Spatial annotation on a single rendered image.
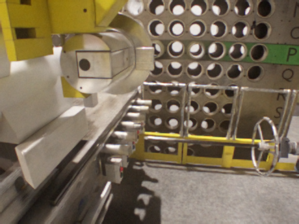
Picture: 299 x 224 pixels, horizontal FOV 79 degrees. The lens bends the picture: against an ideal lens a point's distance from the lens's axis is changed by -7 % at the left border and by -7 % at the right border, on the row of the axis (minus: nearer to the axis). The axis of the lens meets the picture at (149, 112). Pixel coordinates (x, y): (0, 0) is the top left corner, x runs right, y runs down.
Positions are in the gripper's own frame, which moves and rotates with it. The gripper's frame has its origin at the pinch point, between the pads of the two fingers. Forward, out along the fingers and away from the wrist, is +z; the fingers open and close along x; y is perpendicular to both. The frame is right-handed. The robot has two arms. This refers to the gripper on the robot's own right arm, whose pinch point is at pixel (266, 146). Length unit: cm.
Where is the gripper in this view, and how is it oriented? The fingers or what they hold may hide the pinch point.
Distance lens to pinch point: 146.0
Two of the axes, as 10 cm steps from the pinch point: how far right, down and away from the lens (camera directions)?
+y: -1.4, -1.3, -9.8
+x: -0.8, 9.9, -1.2
